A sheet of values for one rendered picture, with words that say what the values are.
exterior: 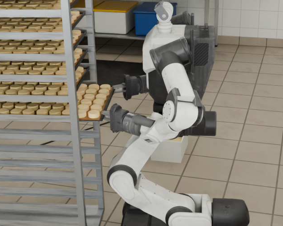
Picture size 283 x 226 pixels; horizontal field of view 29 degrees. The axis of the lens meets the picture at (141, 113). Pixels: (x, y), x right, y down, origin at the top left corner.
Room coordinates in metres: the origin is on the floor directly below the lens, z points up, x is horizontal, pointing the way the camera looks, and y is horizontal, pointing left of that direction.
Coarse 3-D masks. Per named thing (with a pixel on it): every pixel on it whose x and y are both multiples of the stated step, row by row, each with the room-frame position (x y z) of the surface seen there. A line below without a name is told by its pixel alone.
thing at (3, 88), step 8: (80, 72) 2.43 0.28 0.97; (0, 88) 2.25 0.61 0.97; (8, 88) 2.27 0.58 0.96; (16, 88) 2.25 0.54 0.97; (24, 88) 2.24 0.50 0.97; (32, 88) 2.25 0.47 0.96; (40, 88) 2.23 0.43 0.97; (48, 88) 2.24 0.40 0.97; (56, 88) 2.23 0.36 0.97; (64, 88) 2.22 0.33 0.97
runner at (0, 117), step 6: (0, 114) 2.16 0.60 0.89; (6, 114) 2.15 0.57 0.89; (12, 114) 2.15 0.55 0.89; (18, 114) 2.15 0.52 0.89; (24, 114) 2.15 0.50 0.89; (0, 120) 2.16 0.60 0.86; (6, 120) 2.15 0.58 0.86; (12, 120) 2.15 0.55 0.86; (18, 120) 2.15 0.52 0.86; (24, 120) 2.14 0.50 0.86; (30, 120) 2.14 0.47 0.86; (36, 120) 2.14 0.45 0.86; (42, 120) 2.14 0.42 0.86; (48, 120) 2.13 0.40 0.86; (54, 120) 2.13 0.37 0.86; (60, 120) 2.13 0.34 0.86; (66, 120) 2.12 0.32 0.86
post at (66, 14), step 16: (64, 0) 2.09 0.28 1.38; (64, 16) 2.09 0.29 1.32; (64, 32) 2.09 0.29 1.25; (64, 48) 2.09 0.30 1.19; (80, 144) 2.12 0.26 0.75; (80, 160) 2.09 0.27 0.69; (80, 176) 2.09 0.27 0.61; (80, 192) 2.09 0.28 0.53; (80, 208) 2.09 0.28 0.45; (80, 224) 2.09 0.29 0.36
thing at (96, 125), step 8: (88, 0) 2.54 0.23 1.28; (88, 16) 2.54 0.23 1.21; (88, 24) 2.54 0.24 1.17; (88, 40) 2.54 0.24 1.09; (88, 56) 2.54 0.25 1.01; (96, 72) 2.56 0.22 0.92; (96, 80) 2.54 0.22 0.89; (96, 128) 2.54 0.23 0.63; (96, 144) 2.54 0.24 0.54; (96, 160) 2.54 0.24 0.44; (96, 176) 2.54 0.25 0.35; (104, 208) 2.56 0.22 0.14
